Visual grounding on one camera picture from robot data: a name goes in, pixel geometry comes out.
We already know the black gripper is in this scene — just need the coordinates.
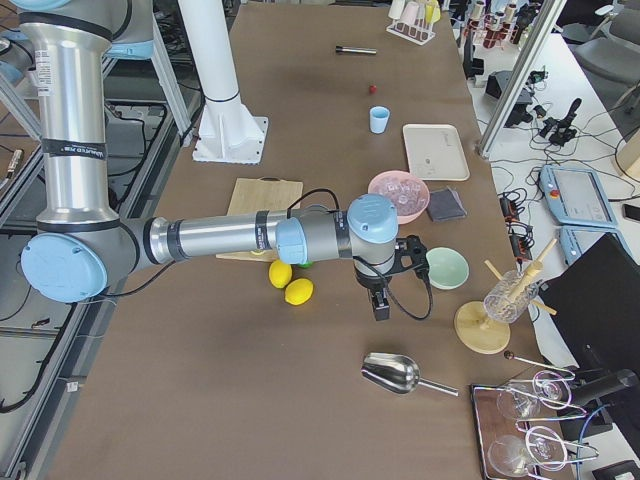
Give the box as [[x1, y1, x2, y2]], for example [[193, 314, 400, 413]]
[[353, 235, 429, 321]]

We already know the wooden cutting board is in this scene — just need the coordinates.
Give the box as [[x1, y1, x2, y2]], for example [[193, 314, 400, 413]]
[[215, 178, 304, 262]]

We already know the steel ice scoop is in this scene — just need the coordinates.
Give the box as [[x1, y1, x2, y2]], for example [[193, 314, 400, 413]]
[[361, 352, 459, 397]]

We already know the aluminium frame post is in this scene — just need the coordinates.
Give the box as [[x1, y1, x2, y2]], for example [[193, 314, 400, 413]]
[[477, 0, 566, 159]]

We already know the white cup rack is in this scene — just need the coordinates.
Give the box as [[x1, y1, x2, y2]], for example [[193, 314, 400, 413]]
[[386, 0, 441, 46]]

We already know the yellow lemon upper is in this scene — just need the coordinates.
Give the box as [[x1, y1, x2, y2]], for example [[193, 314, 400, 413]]
[[268, 260, 293, 289]]

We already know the steel muddler black tip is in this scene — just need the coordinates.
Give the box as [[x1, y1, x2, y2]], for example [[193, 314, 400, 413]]
[[335, 45, 377, 56]]

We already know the cream plastic tray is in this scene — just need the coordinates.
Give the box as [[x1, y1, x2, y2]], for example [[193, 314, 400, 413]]
[[402, 124, 470, 181]]

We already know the grey folded cloth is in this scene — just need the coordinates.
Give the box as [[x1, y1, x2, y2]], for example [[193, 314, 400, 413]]
[[427, 187, 467, 222]]

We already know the textured clear glass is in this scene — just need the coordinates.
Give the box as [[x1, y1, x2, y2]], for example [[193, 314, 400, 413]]
[[483, 270, 539, 324]]

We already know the yellow lemon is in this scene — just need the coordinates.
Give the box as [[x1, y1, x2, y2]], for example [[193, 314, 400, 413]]
[[284, 278, 314, 306], [268, 260, 293, 289]]

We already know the light blue cup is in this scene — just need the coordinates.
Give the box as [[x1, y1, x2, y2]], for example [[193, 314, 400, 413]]
[[369, 106, 390, 134]]

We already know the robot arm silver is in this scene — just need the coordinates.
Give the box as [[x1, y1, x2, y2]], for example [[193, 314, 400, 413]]
[[17, 1, 429, 320]]

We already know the teach pendant lower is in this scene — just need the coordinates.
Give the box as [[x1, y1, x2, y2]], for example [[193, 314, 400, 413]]
[[559, 225, 618, 266]]

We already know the yellow lemon lower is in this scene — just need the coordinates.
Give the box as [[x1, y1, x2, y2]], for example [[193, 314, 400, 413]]
[[284, 278, 314, 306]]

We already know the white camera pillar base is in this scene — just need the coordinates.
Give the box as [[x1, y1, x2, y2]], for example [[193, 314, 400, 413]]
[[179, 0, 269, 165]]

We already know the teach pendant upper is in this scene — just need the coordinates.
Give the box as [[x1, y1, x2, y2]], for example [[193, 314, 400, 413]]
[[539, 165, 618, 228]]

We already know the teach pendant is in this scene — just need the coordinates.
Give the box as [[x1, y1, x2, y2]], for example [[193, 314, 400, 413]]
[[539, 165, 618, 228], [559, 225, 618, 266]]

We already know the black monitor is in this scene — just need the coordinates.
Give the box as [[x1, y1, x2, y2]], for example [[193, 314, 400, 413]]
[[540, 234, 639, 372]]

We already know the black phone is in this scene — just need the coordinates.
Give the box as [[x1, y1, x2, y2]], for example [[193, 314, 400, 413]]
[[622, 204, 640, 222]]

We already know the wooden glass stand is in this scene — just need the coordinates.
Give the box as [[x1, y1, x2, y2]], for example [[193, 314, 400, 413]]
[[454, 238, 557, 354]]

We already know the mint green bowl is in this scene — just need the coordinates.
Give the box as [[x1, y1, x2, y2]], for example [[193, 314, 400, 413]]
[[426, 247, 469, 290]]

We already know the pink bowl with ice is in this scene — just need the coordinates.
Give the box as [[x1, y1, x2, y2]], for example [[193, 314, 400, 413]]
[[368, 170, 430, 225]]

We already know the wine glass tray rack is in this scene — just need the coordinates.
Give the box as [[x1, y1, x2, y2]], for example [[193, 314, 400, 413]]
[[470, 368, 599, 479]]

